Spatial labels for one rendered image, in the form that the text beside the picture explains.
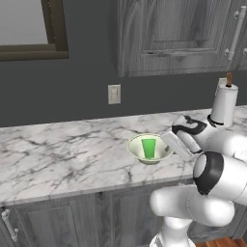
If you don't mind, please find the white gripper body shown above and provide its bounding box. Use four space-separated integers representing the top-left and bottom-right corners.
160 129 197 162

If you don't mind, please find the green cup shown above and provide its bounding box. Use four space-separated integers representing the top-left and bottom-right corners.
140 138 159 159

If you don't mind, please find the white bowl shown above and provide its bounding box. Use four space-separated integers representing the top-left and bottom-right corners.
125 132 176 166

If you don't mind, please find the white paper towel roll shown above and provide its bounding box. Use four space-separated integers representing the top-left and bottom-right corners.
209 71 239 128

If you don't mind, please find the white wall switch plate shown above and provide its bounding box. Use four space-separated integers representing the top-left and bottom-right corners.
107 83 123 105

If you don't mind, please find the silver upper cabinet handle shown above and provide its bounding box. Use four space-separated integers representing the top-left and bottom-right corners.
224 5 247 63

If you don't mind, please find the silver cabinet handle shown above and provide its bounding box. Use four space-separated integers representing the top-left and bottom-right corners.
224 5 247 63
1 208 19 243

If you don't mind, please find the dark window frame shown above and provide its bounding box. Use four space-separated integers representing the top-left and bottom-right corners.
0 0 69 63

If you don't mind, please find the silver lower cabinet handle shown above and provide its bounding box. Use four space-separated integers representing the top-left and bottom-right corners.
1 208 19 243

